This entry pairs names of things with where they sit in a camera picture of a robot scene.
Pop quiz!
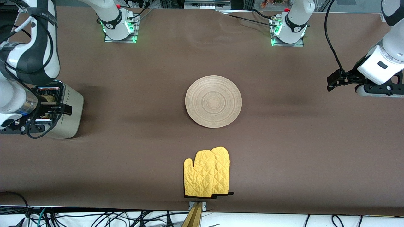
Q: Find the cream and chrome toaster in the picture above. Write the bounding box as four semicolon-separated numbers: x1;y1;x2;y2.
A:
32;80;85;139

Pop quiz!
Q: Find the round light wooden plate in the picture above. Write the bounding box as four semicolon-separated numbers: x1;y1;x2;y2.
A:
185;75;243;129

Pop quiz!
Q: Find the silver metal bracket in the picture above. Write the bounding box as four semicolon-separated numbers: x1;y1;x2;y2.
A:
188;201;207;211

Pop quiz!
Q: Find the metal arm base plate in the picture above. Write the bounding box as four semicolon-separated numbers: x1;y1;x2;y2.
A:
104;14;140;43
271;17;305;47

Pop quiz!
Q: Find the gold aluminium profile bar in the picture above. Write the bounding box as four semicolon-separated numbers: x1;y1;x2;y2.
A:
181;202;202;227

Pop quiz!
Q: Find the black looped floor cable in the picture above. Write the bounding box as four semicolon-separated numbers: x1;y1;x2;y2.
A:
0;191;30;227

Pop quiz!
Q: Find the silver aluminium frame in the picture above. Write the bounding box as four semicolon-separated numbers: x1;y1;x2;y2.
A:
184;0;231;10

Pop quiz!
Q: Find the black cable to arm base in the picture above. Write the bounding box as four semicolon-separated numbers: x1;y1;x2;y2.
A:
221;9;279;28

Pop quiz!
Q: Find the brown table cover sheet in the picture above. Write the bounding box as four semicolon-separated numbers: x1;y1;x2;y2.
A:
0;6;404;217

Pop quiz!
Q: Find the orange and green clutter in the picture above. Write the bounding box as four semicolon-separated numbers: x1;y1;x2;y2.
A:
260;0;286;9

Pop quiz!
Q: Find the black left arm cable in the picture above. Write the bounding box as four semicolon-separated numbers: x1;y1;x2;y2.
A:
324;0;348;74

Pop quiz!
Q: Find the teal cable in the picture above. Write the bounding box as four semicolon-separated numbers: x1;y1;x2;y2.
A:
37;208;48;227

